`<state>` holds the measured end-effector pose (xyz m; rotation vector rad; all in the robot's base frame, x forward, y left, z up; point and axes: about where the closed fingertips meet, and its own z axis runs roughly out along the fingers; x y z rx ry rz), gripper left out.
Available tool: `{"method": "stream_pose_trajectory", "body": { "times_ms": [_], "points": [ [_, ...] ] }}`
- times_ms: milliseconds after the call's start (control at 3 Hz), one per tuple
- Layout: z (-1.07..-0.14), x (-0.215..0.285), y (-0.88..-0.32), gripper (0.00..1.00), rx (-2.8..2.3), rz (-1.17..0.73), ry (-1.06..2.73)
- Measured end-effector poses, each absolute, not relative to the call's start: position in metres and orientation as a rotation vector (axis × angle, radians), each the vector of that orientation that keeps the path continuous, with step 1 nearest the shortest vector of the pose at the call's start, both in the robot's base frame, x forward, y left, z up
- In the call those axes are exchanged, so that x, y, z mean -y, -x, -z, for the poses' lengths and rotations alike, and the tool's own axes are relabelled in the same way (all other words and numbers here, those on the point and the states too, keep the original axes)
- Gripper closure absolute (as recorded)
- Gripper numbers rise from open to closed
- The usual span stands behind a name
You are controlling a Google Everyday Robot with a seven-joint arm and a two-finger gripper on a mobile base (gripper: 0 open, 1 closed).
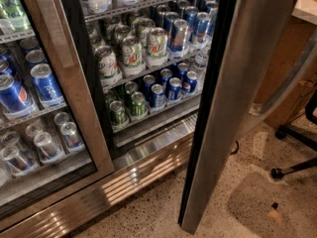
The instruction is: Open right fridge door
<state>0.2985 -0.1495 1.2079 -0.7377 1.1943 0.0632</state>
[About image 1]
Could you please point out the fridge glass door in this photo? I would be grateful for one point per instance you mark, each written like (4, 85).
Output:
(246, 35)
(53, 117)

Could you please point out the stainless fridge base grille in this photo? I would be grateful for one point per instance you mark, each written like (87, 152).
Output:
(137, 169)

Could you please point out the blue can lower shelf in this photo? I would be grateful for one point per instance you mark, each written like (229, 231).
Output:
(157, 98)

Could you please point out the green can lower shelf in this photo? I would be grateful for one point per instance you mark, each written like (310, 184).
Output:
(138, 108)

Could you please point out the leftmost green can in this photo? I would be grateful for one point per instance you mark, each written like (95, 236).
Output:
(118, 115)

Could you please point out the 7up can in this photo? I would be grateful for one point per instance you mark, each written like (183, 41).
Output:
(107, 65)
(156, 53)
(132, 55)

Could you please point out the leftmost 7up can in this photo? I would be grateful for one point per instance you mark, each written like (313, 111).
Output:
(107, 65)

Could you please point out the clear water bottle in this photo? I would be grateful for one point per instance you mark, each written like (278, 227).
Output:
(200, 64)

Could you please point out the front 7up can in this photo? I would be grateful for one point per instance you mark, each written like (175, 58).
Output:
(132, 55)

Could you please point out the silver blue energy can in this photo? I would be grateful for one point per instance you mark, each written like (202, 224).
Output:
(179, 34)

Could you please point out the front blue pepsi can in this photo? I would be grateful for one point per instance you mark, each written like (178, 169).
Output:
(46, 85)

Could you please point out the blue pepsi can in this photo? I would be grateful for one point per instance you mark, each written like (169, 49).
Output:
(46, 85)
(17, 101)

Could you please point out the silver can bottom left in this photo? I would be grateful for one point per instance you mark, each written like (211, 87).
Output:
(48, 147)

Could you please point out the wooden cabinet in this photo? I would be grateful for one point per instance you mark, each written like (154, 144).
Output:
(287, 52)

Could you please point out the left blue pepsi can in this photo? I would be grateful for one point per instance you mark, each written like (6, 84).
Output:
(17, 101)

